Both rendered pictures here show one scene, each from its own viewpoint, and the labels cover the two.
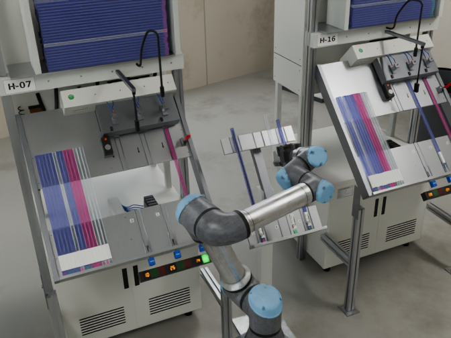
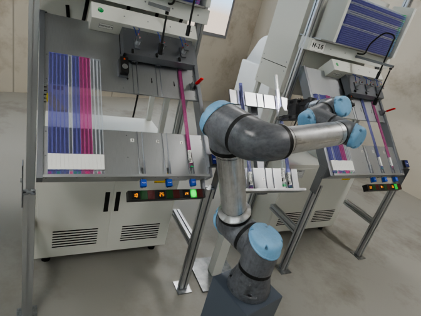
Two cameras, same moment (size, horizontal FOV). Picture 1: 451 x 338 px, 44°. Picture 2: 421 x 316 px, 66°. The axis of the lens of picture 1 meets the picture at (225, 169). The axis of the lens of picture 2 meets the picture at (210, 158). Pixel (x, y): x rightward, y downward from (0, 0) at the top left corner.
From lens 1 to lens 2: 99 cm
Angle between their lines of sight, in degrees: 9
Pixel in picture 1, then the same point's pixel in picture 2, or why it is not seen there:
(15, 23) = not seen: outside the picture
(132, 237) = (129, 155)
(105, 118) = (128, 41)
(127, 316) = (98, 238)
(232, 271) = (239, 201)
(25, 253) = (19, 171)
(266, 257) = not seen: hidden behind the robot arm
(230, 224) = (275, 134)
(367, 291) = (295, 257)
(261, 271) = not seen: hidden behind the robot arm
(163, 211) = (163, 140)
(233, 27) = (207, 66)
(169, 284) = (143, 216)
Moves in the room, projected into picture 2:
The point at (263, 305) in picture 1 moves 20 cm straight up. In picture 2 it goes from (266, 244) to (287, 189)
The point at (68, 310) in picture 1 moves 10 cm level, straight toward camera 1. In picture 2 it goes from (44, 219) to (43, 232)
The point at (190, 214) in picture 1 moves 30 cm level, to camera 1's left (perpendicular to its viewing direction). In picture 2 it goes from (223, 116) to (108, 90)
